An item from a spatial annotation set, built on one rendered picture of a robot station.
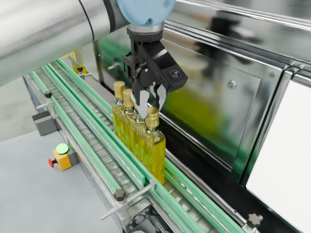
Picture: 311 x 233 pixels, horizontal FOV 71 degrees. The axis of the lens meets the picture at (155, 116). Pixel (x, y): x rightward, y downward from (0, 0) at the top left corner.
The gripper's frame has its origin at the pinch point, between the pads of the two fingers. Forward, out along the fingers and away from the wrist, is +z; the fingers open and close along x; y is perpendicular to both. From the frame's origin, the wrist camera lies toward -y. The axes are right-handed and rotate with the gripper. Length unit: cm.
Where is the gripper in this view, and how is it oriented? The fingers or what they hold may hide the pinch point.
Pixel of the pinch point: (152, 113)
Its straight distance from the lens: 56.1
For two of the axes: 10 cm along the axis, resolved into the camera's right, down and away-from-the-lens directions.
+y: -5.7, -5.0, 6.5
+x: -8.2, 3.4, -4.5
